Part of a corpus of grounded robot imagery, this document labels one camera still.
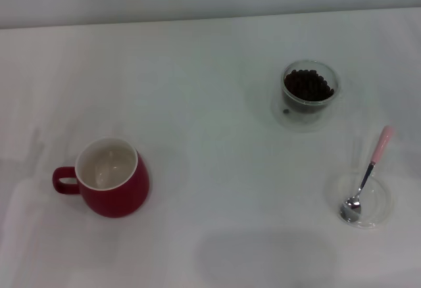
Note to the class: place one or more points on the clear double-walled glass cup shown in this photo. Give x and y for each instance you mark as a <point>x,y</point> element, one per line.
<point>285,99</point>

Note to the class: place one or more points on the clear glass saucer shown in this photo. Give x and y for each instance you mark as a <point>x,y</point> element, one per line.
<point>279,120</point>
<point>378,202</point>

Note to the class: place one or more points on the pile of coffee beans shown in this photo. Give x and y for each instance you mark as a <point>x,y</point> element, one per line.
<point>307,85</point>

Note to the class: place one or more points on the red ceramic mug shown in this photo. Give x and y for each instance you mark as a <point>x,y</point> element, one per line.
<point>115,199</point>

